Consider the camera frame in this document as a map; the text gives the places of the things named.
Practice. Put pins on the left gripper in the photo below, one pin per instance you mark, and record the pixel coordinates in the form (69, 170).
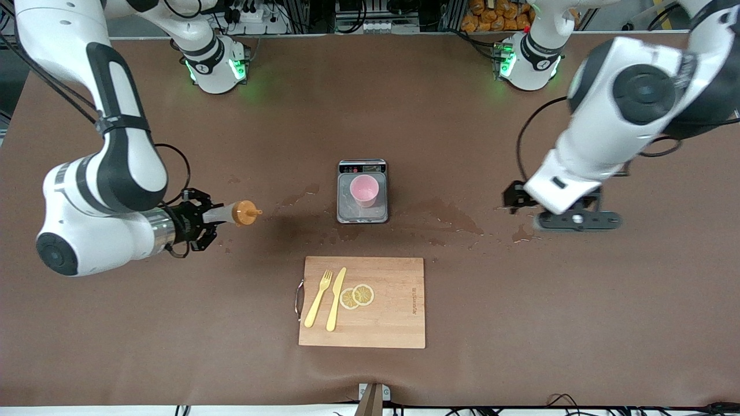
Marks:
(514, 196)

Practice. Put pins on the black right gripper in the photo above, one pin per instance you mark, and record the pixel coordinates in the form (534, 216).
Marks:
(186, 222)

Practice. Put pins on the sauce bottle with orange cap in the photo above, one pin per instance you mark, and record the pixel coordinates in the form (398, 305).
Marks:
(240, 212)

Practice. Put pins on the pink plastic cup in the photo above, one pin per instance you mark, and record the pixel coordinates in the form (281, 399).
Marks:
(364, 189)

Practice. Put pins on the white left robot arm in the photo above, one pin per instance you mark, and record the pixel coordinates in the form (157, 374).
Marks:
(601, 127)

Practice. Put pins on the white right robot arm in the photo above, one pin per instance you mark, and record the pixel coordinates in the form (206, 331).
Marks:
(87, 242)

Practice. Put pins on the yellow plastic fork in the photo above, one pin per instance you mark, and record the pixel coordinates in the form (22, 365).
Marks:
(317, 303)

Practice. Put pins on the yellow plastic knife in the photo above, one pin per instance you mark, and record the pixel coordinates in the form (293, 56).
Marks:
(335, 300)

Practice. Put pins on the silver kitchen scale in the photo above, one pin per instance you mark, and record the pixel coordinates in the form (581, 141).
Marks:
(362, 216)

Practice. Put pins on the lemon slice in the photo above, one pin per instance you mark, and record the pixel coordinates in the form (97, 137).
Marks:
(364, 294)
(348, 299)

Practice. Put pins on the wooden cutting board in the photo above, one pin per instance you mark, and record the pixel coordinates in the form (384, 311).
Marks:
(393, 312)

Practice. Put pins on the brown table cover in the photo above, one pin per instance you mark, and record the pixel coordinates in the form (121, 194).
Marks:
(370, 115)

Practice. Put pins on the orange snack packets pile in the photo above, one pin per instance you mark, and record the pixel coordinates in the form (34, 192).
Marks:
(485, 14)

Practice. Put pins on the white power strip with plugs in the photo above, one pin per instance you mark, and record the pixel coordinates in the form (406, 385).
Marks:
(254, 16)

